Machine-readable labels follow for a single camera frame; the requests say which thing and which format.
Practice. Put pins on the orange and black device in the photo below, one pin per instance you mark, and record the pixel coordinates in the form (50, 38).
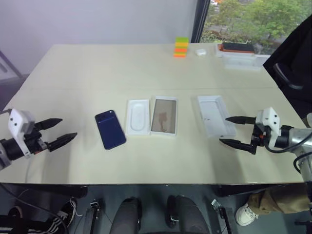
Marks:
(237, 46)

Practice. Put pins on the white phone box lid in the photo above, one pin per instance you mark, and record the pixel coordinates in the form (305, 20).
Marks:
(215, 117)

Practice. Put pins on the dark rounded leg shape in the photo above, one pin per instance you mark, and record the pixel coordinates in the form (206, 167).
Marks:
(187, 214)
(126, 217)

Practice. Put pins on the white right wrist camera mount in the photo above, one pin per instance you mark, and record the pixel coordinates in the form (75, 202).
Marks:
(270, 119)

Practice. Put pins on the brown trousers leg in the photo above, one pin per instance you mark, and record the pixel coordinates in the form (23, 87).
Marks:
(280, 200)

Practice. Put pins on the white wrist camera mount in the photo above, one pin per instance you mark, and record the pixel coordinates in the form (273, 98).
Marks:
(270, 119)
(18, 122)

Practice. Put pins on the white phone box base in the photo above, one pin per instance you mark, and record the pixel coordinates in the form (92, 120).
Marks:
(164, 117)

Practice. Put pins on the green and orange block stack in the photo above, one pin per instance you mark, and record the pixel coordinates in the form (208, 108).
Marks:
(181, 47)

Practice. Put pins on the black white striped sneaker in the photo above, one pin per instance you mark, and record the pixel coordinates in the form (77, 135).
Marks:
(65, 214)

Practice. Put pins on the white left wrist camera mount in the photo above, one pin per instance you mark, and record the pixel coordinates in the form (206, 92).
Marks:
(18, 122)

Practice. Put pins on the grey metal frame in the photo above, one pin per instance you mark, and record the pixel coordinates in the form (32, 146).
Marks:
(7, 70)

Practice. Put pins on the white earbuds case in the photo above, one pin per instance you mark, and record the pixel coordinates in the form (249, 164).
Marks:
(200, 52)

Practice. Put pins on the black metal floor bracket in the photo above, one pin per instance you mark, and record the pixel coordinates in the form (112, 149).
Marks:
(223, 214)
(93, 214)

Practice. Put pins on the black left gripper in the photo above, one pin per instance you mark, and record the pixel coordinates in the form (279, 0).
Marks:
(34, 142)

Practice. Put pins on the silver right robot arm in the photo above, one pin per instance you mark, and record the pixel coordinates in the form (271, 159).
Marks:
(296, 137)

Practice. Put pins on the white tray insert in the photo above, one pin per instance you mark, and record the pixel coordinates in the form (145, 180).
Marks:
(137, 117)

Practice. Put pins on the dark window frame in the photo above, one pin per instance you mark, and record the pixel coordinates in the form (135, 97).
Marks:
(200, 19)

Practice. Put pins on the clear plastic container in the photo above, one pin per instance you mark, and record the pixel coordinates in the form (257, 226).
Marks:
(241, 62)

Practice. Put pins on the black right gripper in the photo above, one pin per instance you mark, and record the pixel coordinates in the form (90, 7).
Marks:
(259, 136)

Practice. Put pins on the dark blue smartphone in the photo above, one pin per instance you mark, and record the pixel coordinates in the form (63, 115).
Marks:
(110, 129)

